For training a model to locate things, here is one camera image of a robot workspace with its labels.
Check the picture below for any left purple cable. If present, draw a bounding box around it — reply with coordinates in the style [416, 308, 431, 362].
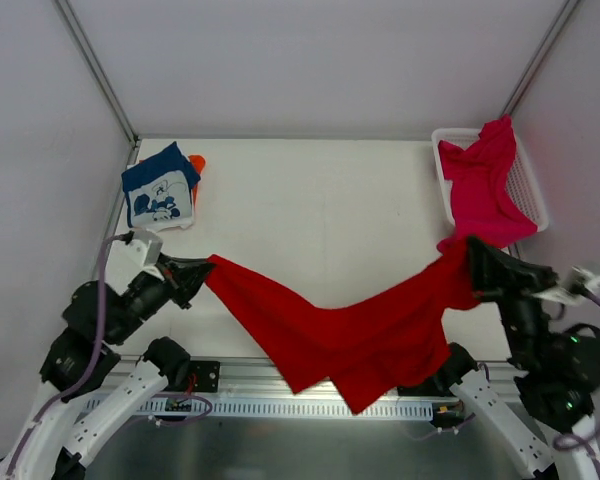
[4, 233, 214, 476]

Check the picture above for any aluminium mounting rail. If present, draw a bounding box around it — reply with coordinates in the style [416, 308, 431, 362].
[38, 352, 581, 401]

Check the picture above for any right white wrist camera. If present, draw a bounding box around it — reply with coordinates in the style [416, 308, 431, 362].
[535, 266, 600, 306]

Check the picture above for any folded orange t shirt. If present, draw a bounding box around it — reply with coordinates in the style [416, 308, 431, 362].
[188, 155, 206, 205]

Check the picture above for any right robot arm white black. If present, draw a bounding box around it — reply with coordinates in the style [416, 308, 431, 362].
[427, 237, 600, 479]

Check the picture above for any white slotted cable duct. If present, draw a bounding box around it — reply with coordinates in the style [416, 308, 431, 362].
[59, 397, 434, 420]

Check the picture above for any white plastic basket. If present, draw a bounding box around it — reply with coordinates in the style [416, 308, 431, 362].
[431, 128, 549, 232]

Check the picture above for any folded blue printed t shirt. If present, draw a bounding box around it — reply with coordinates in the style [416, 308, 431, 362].
[121, 142, 201, 229]

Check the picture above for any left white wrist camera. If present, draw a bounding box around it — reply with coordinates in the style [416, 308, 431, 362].
[115, 229, 163, 271]

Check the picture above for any magenta pink t shirt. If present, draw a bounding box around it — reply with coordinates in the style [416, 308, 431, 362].
[437, 115, 537, 253]

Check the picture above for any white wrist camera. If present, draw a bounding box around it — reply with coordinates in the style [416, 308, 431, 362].
[115, 229, 163, 271]
[535, 266, 600, 306]

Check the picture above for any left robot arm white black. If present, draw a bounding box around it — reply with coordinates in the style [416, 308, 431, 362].
[0, 255, 214, 479]

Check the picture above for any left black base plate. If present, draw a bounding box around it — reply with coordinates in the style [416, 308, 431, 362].
[184, 360, 221, 393]

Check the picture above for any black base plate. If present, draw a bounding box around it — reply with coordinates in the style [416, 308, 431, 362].
[397, 379, 453, 398]
[184, 360, 221, 393]

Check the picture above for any red t shirt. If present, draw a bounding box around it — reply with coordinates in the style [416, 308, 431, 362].
[205, 240, 478, 414]

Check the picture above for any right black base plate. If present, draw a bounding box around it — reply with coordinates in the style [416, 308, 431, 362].
[397, 379, 453, 398]

